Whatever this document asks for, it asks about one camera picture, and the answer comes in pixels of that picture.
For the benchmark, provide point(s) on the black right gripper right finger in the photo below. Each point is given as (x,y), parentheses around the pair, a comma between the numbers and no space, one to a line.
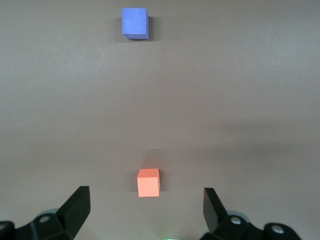
(215,212)

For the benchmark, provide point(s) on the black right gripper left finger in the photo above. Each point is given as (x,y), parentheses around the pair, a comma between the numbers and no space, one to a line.
(72,215)

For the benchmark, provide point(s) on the orange foam block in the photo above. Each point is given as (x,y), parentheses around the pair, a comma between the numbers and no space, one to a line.
(148,185)

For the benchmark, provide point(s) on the purple foam block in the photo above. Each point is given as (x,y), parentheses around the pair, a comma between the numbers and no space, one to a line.
(133,22)

